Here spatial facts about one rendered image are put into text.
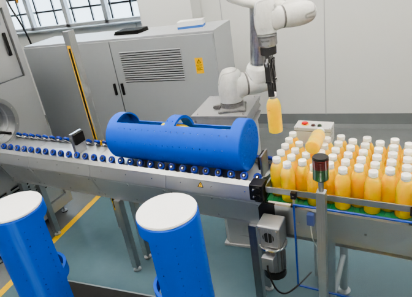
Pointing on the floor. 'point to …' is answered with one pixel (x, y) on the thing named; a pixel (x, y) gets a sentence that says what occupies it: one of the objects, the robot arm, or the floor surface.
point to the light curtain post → (84, 90)
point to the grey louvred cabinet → (131, 74)
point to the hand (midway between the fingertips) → (271, 88)
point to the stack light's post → (322, 242)
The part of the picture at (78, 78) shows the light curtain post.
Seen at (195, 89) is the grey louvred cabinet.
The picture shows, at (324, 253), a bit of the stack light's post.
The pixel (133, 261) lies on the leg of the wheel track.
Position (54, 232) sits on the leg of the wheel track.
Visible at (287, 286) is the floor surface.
